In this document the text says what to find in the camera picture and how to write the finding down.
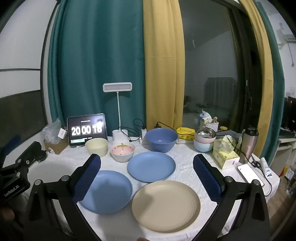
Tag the white tube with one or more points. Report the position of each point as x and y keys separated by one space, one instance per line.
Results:
x=266 y=168

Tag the yellow wipes packet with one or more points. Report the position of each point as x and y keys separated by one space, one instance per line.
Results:
x=185 y=132

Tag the clear plastic bag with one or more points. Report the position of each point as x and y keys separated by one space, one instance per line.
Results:
x=50 y=132

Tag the pale blue bowl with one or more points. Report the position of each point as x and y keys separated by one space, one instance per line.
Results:
x=202 y=147

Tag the tablet showing clock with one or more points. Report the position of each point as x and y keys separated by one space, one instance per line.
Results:
x=86 y=131

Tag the beige plate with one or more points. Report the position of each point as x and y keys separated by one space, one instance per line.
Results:
x=165 y=206

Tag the person's right hand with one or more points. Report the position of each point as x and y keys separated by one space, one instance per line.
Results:
x=142 y=239

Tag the narrow teal curtain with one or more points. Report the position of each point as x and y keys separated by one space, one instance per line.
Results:
x=276 y=92

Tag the yellow tissue box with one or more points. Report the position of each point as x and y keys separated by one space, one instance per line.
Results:
x=222 y=157

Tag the grey cloth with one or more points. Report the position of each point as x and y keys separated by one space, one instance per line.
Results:
x=231 y=134

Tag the cardboard box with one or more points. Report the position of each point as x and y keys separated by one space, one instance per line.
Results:
x=57 y=147

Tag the steel bowl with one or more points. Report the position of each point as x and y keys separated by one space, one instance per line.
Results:
x=204 y=134

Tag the white charger plug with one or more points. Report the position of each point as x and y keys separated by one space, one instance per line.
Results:
x=144 y=133

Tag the white plastic basket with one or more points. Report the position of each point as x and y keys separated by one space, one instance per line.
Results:
x=211 y=126

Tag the blue and white packet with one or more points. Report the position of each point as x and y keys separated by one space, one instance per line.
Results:
x=204 y=114

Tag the black scissors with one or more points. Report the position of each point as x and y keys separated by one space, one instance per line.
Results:
x=255 y=163

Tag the small white box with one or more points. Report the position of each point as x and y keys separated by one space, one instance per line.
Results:
x=62 y=134

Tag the smartphone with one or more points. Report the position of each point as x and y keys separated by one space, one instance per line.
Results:
x=251 y=175

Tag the wide yellow curtain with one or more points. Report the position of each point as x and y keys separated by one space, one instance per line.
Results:
x=161 y=58

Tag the white desk lamp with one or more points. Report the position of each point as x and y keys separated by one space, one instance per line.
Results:
x=117 y=87

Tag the blue plate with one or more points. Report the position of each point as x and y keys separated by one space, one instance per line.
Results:
x=108 y=190
x=151 y=166

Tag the person's left hand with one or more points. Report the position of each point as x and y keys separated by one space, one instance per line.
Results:
x=5 y=213

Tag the white air conditioner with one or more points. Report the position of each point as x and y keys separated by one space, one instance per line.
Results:
x=291 y=38

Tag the black monitor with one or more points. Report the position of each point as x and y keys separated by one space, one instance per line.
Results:
x=291 y=111

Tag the narrow yellow curtain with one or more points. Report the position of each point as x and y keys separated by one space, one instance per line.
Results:
x=261 y=58

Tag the white power strip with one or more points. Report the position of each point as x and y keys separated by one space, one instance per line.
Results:
x=185 y=141

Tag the black power adapter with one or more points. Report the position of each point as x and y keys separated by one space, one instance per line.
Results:
x=158 y=126

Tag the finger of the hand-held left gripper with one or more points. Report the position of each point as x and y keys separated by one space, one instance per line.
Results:
x=32 y=150
x=9 y=144

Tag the pale yellow bowl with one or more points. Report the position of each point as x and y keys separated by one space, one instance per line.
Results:
x=96 y=148

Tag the yellow lidded jar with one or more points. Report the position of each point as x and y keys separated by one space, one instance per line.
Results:
x=223 y=128

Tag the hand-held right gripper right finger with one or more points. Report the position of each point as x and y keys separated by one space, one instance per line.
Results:
x=205 y=176

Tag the large blue bowl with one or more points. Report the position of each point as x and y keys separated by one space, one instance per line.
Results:
x=161 y=141

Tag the wide teal curtain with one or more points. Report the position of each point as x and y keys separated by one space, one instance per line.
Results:
x=97 y=46

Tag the steel tumbler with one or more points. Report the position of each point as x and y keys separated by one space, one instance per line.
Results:
x=248 y=146

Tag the black window frame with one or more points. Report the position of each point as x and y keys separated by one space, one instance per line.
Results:
x=245 y=69

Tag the pink strawberry bowl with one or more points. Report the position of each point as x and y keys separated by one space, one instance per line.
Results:
x=122 y=153

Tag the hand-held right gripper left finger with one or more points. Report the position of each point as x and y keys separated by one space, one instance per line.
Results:
x=87 y=178

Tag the pale pink bowl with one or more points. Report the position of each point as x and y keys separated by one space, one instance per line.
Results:
x=210 y=141

